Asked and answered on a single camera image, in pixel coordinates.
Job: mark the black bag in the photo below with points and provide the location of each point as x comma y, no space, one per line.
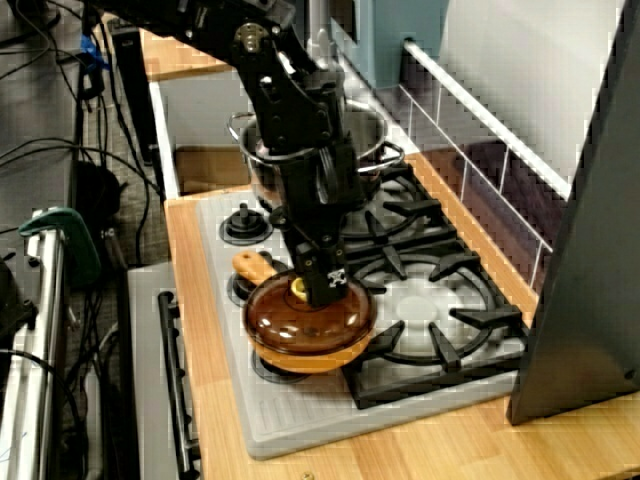
97,195

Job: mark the blue-grey box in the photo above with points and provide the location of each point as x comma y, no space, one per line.
400,40

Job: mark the stainless steel pot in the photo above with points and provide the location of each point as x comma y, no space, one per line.
367,132

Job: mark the dark grey hood panel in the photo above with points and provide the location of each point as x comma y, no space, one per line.
590,250

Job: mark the blue tape piece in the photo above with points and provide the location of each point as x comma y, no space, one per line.
92,47

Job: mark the black burner grate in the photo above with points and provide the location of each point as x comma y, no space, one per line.
420,206
446,350

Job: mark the black stove knob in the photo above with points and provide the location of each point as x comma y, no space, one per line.
272,372
237,290
245,222

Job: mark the green clamp tool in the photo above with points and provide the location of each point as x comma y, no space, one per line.
80,240

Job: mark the grey stove top panel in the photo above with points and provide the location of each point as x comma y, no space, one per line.
300,415

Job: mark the black upright post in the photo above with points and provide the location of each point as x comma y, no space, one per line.
132,85

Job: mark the dark tiled backsplash panel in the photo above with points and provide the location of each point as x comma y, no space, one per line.
520,190

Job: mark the orange toy frying pan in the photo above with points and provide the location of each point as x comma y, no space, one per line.
300,361

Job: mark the brass countertop screw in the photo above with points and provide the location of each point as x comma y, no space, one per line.
307,474

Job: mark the aluminium frame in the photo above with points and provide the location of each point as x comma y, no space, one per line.
27,375

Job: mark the grey faucet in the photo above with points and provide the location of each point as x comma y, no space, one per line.
317,20

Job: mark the wooden kitchen countertop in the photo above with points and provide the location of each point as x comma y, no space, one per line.
450,450

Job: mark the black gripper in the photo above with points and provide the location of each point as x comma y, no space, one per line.
310,200

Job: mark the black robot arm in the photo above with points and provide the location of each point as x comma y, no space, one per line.
290,110

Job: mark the brown glass lid yellow knob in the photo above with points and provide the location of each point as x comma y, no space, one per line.
280,320

